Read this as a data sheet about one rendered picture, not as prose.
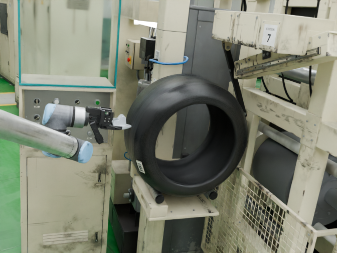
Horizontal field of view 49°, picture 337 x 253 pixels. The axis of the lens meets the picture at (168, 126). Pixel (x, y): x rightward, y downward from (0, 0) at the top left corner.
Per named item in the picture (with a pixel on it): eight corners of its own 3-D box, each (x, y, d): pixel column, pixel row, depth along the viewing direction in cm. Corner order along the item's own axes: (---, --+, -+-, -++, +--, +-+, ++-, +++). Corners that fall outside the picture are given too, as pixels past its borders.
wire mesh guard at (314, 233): (200, 247, 243) (215, 147, 223) (202, 246, 244) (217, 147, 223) (280, 370, 163) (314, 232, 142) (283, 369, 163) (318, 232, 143)
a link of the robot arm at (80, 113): (72, 130, 156) (71, 123, 165) (85, 131, 158) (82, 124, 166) (76, 109, 154) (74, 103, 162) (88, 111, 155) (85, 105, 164)
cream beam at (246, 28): (209, 38, 195) (213, 9, 191) (251, 42, 204) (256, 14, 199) (275, 53, 141) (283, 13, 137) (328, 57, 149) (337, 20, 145)
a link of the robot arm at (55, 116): (41, 123, 159) (44, 101, 158) (70, 126, 164) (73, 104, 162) (41, 128, 151) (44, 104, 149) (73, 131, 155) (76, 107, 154)
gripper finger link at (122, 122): (134, 118, 164) (114, 116, 161) (132, 131, 166) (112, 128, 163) (133, 116, 167) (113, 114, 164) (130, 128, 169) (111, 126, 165)
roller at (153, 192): (136, 171, 205) (140, 164, 205) (143, 173, 207) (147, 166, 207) (153, 202, 174) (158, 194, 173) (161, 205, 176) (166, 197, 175)
